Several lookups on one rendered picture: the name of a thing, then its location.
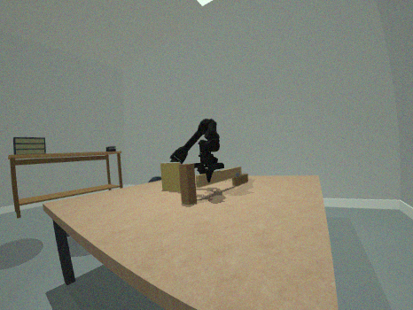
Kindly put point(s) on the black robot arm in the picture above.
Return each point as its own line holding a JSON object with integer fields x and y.
{"x": 206, "y": 127}

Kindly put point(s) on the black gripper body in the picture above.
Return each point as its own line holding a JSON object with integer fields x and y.
{"x": 205, "y": 160}

